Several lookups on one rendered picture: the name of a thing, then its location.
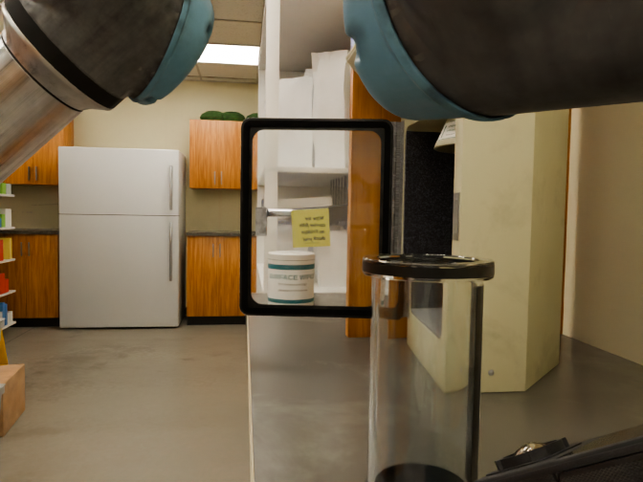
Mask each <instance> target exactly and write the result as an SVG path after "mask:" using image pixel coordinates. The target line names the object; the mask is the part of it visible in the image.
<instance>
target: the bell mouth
mask: <svg viewBox="0 0 643 482"><path fill-rule="evenodd" d="M433 149H434V150H436V151H439V152H444V153H455V119H447V121H446V123H445V125H444V127H443V129H442V131H441V133H440V135H439V138H438V140H437V142H436V144H435V146H434V148H433Z"/></svg>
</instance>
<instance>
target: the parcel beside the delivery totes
mask: <svg viewBox="0 0 643 482"><path fill-rule="evenodd" d="M0 383H5V393H4V394H2V398H1V407H0V437H4V436H5V435H6V433H7V432H8V431H9V430H10V428H11V427H12V426H13V424H14V423H15V422H16V421H17V419H18V418H19V417H20V415H21V414H22V413H23V412H24V410H25V364H24V363H21V364H5V365H0Z"/></svg>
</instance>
